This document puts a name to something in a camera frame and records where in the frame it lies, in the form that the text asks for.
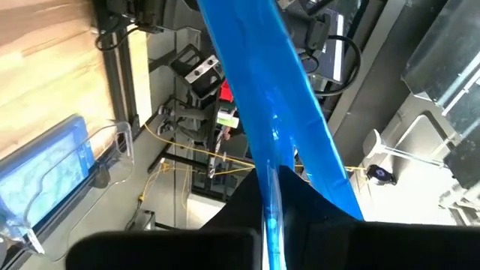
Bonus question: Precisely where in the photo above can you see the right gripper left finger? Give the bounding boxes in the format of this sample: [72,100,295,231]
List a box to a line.
[65,167,264,270]

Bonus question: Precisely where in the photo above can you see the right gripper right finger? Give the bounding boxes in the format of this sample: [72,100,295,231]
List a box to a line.
[279,166,480,270]

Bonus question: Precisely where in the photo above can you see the blue plastic disc case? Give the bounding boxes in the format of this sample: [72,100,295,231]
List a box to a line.
[0,115,97,241]
[196,0,365,270]

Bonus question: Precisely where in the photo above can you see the clear plastic bin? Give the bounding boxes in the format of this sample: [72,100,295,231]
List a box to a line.
[0,114,135,263]

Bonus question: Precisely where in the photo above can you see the yellow extension cable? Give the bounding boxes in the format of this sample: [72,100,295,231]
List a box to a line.
[138,123,368,211]

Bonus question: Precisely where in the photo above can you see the black aluminium table frame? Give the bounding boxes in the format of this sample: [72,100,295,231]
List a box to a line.
[0,22,142,270]

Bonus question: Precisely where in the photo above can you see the black bracket silver plate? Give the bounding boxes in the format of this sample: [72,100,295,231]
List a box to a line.
[170,43,226,101]

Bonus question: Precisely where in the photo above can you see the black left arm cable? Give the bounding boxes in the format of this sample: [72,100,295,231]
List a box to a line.
[313,34,363,98]

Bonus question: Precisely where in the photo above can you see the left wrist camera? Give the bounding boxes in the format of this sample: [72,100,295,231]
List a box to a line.
[304,18,332,50]

